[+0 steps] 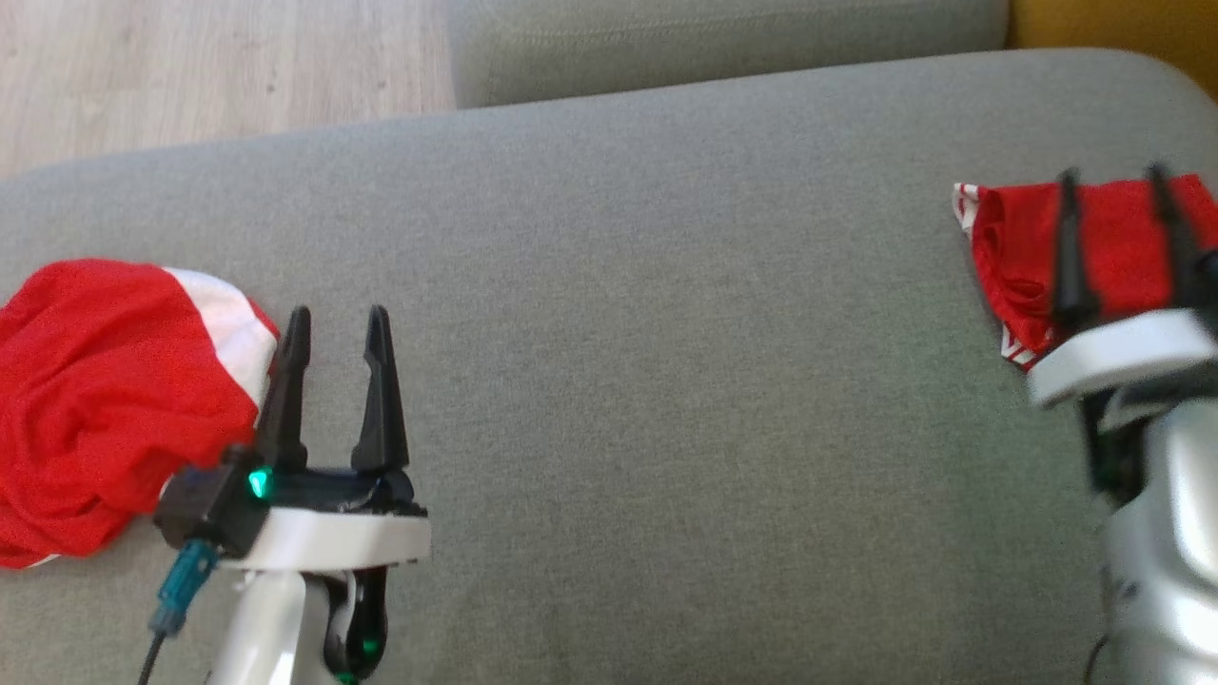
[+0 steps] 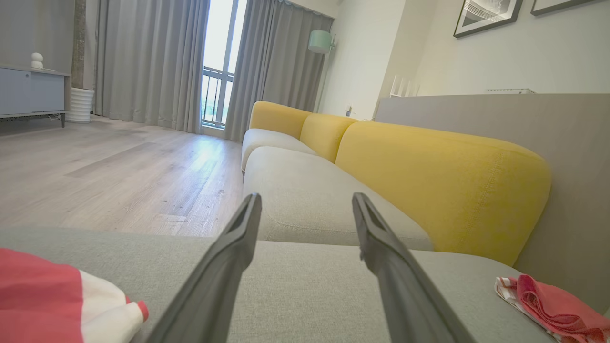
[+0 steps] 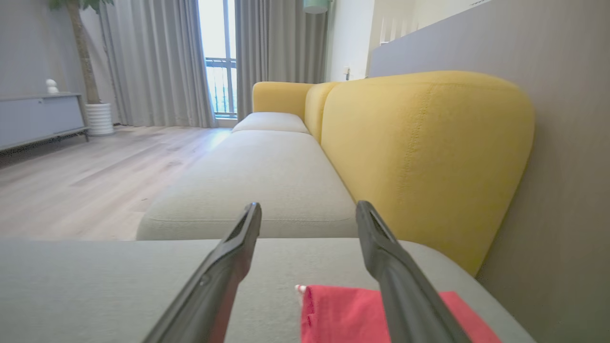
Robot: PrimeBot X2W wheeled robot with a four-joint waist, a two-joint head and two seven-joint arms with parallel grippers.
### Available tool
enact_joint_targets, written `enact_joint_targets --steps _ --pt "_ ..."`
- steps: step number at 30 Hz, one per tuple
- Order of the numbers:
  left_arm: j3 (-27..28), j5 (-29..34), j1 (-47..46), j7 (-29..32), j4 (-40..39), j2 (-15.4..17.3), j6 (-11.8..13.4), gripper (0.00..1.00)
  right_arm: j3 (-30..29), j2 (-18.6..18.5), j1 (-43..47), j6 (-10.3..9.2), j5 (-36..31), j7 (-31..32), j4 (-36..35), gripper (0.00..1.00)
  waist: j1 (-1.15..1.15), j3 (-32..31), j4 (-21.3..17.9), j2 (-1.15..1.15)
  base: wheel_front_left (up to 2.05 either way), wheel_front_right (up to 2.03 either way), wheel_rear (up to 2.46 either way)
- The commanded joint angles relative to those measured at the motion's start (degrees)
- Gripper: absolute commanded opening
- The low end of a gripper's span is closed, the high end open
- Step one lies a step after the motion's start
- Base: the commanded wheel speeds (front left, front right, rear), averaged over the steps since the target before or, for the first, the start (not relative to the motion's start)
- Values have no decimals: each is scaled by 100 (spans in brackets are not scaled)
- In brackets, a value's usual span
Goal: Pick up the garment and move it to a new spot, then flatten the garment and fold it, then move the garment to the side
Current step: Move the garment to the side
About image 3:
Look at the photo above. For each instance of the wide yellow sofa backrest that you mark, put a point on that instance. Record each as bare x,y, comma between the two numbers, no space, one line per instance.
429,157

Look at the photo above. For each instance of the glass balcony door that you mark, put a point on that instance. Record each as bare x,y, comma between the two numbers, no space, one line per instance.
219,57

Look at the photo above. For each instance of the white ribbed plant pot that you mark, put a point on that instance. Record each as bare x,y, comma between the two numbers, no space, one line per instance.
100,119

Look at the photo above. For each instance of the indoor tree plant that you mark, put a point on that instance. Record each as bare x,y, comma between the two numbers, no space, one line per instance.
83,52

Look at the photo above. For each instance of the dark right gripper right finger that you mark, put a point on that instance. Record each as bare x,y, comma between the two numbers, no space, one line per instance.
410,305

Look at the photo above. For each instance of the large grey sofa seat cushion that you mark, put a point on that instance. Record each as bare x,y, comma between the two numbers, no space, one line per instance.
95,286

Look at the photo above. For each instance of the teal lamp shade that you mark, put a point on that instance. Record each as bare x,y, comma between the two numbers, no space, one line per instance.
316,5

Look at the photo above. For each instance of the medium grey sofa seat cushion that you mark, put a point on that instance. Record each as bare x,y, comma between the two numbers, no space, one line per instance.
262,176

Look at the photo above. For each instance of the grey low cabinet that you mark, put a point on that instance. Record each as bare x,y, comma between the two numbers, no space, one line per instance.
38,119

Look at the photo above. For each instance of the small white figurine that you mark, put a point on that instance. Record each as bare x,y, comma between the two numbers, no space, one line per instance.
51,86

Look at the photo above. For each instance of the white slatted railing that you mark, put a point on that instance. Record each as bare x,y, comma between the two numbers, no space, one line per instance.
398,29

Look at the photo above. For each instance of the red jersey with black print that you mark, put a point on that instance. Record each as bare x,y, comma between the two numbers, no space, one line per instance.
333,314

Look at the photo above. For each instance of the small grey sofa seat cushion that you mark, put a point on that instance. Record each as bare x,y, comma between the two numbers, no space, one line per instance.
271,123

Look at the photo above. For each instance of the grey curtain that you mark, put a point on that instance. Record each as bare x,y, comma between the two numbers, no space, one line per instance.
157,62
281,47

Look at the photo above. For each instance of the yellow sofa armrest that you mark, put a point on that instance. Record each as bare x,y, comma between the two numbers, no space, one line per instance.
279,97

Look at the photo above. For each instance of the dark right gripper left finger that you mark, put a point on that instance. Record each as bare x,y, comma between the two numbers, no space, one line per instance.
214,286

